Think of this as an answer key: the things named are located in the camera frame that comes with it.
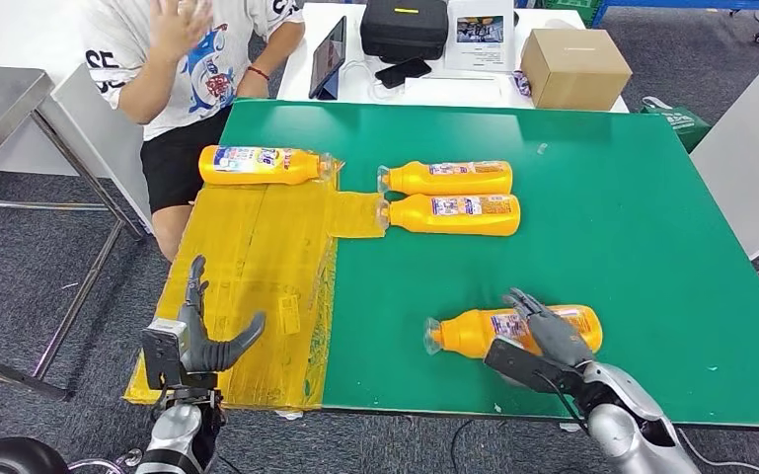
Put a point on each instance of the green shopping bag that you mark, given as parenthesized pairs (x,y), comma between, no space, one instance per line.
(680,124)

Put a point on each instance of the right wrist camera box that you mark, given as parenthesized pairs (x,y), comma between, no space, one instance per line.
(516,363)

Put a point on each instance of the white desk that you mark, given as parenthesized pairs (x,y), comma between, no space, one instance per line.
(300,72)

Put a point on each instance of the steel table with legs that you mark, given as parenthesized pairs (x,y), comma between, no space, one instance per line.
(0,104)

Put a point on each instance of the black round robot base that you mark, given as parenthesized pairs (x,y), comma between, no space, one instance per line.
(6,458)

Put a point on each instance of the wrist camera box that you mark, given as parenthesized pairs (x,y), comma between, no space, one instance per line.
(160,356)
(516,363)

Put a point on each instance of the clear tape scrap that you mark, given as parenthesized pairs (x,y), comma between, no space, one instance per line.
(541,148)

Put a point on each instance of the yellow taped cardboard sheet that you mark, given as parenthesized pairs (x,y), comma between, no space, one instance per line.
(255,261)

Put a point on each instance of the chrome caster bracket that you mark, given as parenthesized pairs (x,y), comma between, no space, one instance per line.
(132,457)

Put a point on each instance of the person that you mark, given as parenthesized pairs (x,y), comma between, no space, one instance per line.
(170,111)

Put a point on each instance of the orange detergent bottle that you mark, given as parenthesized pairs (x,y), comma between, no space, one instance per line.
(418,217)
(464,333)
(418,180)
(255,176)

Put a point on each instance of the black zip case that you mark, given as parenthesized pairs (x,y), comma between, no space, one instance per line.
(405,33)

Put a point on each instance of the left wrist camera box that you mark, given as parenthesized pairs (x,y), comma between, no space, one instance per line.
(160,356)

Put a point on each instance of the black smartphone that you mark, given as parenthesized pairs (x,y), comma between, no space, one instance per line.
(402,72)

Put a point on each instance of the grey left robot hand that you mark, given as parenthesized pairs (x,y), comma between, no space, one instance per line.
(206,353)

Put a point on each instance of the white side table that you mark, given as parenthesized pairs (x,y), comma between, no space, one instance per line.
(758,163)

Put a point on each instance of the small purple packet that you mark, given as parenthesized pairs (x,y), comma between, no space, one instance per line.
(521,82)

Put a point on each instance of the dark tablet on stand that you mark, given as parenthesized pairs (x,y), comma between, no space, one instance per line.
(326,57)

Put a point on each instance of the brown cardboard box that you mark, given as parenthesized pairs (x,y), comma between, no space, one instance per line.
(575,72)

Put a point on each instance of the green plastic crate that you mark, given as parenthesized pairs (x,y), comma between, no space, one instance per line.
(572,8)

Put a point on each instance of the printed paper sign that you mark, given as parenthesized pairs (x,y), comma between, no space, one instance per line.
(483,55)

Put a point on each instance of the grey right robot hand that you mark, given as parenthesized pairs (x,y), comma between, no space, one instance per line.
(559,340)

